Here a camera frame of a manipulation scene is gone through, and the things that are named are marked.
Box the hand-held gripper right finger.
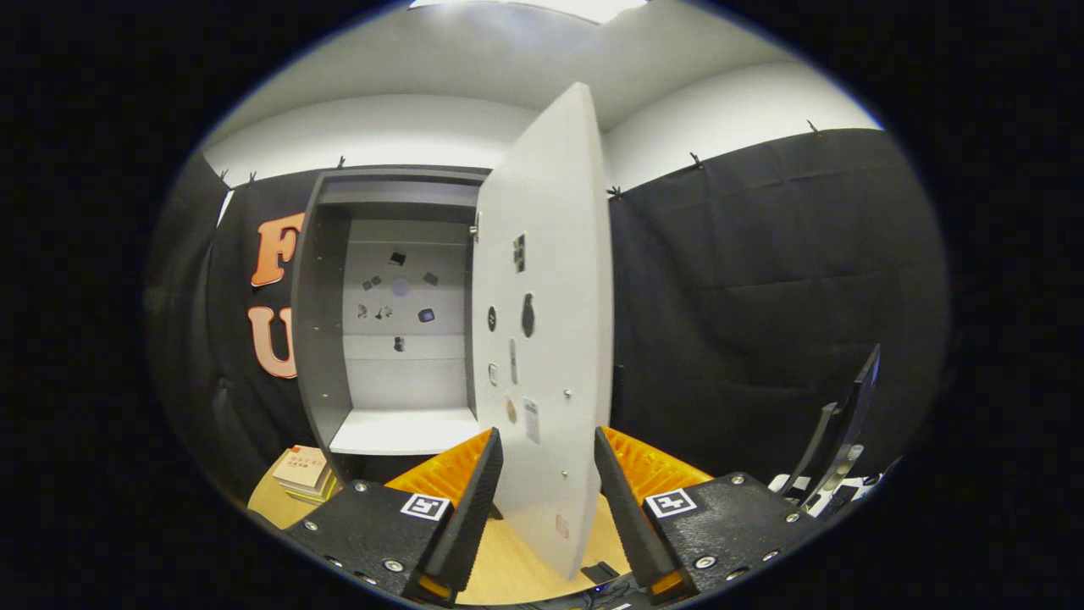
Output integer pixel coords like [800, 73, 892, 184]
[593, 425, 818, 604]

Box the ceiling light panel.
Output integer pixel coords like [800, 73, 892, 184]
[409, 0, 650, 25]

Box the grey shoe cabinet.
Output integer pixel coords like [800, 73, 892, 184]
[290, 165, 494, 485]

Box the beige cover book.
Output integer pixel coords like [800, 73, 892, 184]
[271, 445, 331, 492]

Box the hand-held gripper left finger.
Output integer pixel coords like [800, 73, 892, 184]
[284, 426, 505, 607]

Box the black frame stand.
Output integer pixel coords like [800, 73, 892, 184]
[777, 343, 883, 513]

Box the black backdrop cloth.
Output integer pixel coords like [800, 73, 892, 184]
[146, 127, 949, 509]

